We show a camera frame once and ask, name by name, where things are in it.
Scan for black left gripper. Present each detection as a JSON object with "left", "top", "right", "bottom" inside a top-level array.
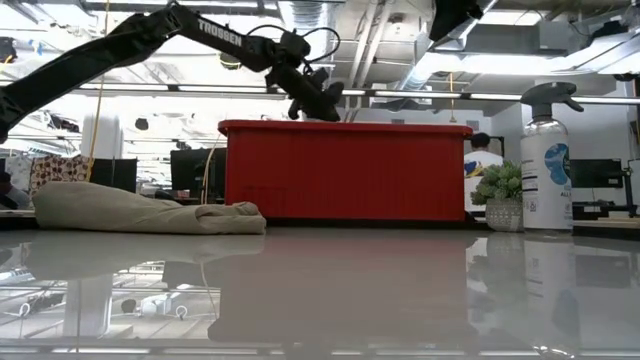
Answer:
[{"left": 267, "top": 62, "right": 345, "bottom": 123}]

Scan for beige shorts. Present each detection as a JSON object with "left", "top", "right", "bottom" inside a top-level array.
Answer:
[{"left": 32, "top": 180, "right": 267, "bottom": 236}]

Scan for red plastic laundry bin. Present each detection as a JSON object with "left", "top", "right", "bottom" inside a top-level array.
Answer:
[{"left": 217, "top": 119, "right": 474, "bottom": 222}]

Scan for long ceiling light strip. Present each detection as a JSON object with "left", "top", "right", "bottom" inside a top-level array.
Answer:
[{"left": 0, "top": 79, "right": 640, "bottom": 106}]

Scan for person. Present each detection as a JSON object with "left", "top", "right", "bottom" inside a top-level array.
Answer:
[{"left": 463, "top": 132, "right": 505, "bottom": 214}]

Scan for small potted succulent plant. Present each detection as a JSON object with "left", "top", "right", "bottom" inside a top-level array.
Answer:
[{"left": 470, "top": 160, "right": 525, "bottom": 233}]

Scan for black partition panel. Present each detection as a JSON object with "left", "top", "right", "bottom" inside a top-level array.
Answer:
[{"left": 89, "top": 157, "right": 139, "bottom": 194}]

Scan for clear spray bottle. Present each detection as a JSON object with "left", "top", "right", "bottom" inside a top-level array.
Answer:
[{"left": 519, "top": 82, "right": 585, "bottom": 231}]

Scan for brown patterned cloth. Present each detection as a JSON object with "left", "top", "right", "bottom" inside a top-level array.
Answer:
[{"left": 29, "top": 154, "right": 92, "bottom": 197}]

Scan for black monitor stand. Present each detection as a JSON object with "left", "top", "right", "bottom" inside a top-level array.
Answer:
[{"left": 573, "top": 169, "right": 640, "bottom": 220}]

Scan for light wooden desk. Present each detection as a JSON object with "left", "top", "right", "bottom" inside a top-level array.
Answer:
[{"left": 0, "top": 208, "right": 491, "bottom": 232}]

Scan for black ceiling dome camera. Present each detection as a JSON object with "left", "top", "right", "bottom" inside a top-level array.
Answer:
[{"left": 219, "top": 52, "right": 244, "bottom": 71}]

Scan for silver ventilation duct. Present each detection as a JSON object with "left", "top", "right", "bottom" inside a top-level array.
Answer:
[{"left": 399, "top": 0, "right": 499, "bottom": 91}]

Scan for yellow cable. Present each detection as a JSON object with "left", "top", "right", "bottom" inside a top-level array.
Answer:
[{"left": 201, "top": 133, "right": 222, "bottom": 205}]

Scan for black wall monitor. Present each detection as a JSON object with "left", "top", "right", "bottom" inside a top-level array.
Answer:
[{"left": 571, "top": 158, "right": 624, "bottom": 190}]

